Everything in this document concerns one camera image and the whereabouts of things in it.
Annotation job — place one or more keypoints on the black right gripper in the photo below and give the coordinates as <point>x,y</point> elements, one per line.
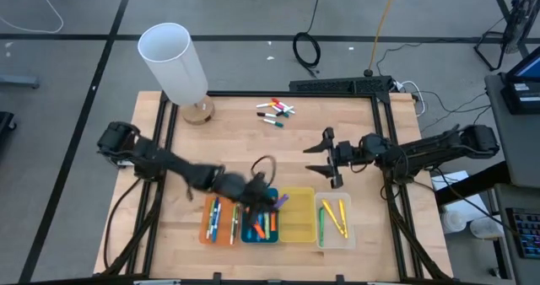
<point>346,154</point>

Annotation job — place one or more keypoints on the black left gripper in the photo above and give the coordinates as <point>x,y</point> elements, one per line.
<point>244,188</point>

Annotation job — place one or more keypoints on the blue highlighter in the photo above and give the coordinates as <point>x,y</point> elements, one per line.
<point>249,235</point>
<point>260,222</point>

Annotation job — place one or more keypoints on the yellow-green highlighter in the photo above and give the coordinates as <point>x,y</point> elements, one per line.
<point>267,228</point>

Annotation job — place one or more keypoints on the purple highlighter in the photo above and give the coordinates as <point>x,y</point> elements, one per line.
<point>282,200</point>

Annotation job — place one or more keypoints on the white marker with green cap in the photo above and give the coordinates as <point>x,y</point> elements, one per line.
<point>278,124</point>
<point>286,116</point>

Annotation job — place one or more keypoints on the white marker with black cap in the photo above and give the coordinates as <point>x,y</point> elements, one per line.
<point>262,114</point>
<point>280,115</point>

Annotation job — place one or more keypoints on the all-green pen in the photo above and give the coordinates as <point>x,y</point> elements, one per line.
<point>321,230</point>

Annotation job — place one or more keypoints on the white marker with pink cap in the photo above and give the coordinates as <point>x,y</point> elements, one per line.
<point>279,107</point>

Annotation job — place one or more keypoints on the white marker with red cap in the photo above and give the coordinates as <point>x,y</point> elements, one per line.
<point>276,100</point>

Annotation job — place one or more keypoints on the white marker with yellow cap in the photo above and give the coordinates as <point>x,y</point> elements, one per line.
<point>266,105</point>

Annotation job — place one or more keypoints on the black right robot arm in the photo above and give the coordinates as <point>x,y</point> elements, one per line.
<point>434,148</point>

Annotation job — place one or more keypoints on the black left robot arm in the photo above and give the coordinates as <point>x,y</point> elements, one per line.
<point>169,160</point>

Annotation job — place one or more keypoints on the teal plastic bin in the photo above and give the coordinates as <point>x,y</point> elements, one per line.
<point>244,217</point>

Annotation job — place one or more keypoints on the yellow plastic bin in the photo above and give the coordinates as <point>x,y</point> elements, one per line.
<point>297,215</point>

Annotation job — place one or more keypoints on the orange plastic bin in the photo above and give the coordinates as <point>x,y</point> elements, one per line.
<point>225,226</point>

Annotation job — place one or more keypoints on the clear plastic bin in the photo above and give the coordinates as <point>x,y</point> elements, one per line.
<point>352,217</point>

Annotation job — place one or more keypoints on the black perforated control box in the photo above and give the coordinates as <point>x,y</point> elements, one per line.
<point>337,84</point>

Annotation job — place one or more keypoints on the white cup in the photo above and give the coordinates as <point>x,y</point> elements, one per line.
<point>453,222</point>
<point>485,228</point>

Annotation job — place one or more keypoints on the white paper sheet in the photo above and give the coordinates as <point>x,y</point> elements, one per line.
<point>464,209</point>

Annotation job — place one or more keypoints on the black desk support bar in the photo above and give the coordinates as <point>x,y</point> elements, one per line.
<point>472,184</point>

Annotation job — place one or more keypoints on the white lamp with wooden base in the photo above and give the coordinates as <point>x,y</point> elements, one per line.
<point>173,61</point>

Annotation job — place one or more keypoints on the grey desk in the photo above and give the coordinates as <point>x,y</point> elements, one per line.
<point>502,200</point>
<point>523,158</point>

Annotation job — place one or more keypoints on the black keyboard with coloured keys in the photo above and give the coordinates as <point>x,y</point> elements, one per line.
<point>527,230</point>

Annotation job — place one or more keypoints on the black laptop with blue screen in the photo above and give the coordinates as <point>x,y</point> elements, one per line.
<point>527,70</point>

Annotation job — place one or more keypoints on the black fan on stand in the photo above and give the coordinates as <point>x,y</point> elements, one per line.
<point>521,19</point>

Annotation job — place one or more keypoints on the black floor object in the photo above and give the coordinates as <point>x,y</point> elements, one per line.
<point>5,127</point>

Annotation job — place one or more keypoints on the grey floor bar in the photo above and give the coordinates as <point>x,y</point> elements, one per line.
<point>19,82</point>

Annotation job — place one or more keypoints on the black aluminium table frame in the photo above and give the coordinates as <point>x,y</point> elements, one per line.
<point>253,94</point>

